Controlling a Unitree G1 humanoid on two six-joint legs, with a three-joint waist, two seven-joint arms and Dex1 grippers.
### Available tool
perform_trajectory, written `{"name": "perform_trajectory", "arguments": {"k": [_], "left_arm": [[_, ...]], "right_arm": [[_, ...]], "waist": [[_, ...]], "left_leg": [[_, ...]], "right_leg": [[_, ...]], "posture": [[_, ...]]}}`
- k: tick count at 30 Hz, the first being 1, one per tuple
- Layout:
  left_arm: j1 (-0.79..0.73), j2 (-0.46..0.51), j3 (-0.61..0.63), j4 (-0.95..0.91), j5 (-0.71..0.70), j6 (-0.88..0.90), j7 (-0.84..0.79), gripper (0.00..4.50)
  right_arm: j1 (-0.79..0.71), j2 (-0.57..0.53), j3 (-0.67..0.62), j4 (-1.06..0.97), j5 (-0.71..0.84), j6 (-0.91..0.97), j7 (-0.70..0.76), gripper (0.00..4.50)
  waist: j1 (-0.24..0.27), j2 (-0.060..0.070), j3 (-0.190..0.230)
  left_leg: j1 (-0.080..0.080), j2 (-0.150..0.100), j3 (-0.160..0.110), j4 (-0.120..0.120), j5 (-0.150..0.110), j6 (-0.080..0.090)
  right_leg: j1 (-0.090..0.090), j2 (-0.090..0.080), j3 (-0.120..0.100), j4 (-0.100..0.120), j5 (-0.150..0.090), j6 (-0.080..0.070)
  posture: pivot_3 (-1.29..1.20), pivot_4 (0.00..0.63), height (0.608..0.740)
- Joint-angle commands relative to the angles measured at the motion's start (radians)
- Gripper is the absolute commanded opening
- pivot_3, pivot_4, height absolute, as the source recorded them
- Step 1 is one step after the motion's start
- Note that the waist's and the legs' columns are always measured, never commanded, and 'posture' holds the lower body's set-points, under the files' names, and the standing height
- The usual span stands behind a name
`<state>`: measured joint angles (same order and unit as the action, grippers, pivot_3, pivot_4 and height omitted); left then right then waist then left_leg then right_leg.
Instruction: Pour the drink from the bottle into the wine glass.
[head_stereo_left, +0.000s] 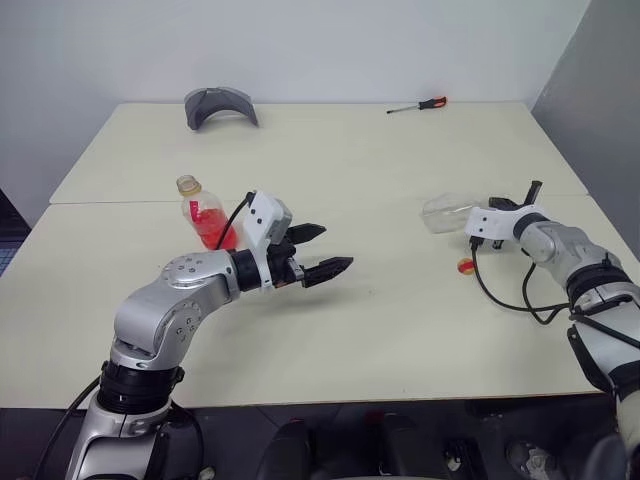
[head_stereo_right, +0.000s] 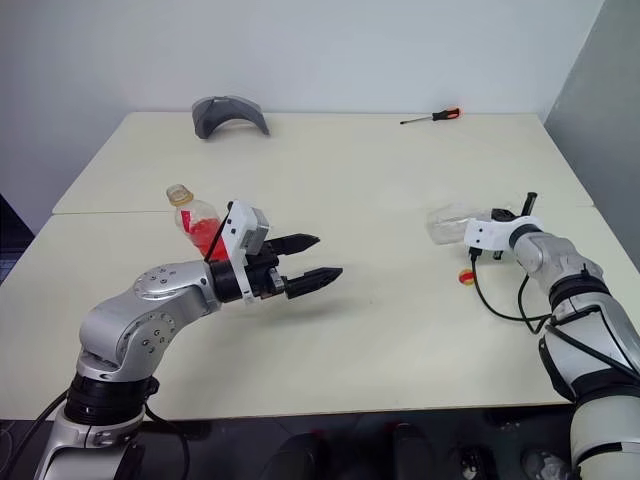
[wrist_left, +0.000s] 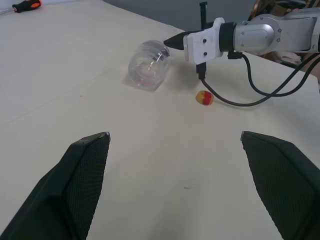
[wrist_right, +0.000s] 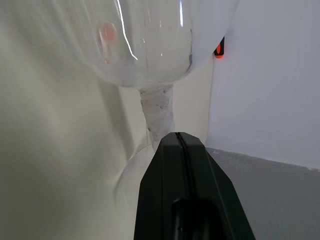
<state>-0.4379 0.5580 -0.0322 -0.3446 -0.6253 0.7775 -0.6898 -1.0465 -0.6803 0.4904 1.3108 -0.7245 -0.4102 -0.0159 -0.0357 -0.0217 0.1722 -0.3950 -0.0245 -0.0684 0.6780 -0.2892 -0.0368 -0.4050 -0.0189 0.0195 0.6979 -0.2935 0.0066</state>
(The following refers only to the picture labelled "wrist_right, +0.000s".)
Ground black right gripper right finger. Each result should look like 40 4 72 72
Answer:
178 131 256 240

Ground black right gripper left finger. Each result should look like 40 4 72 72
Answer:
133 131 195 240

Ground clear wine glass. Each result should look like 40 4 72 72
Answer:
14 0 241 226

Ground orange and black screwdriver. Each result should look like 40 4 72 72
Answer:
212 36 226 60

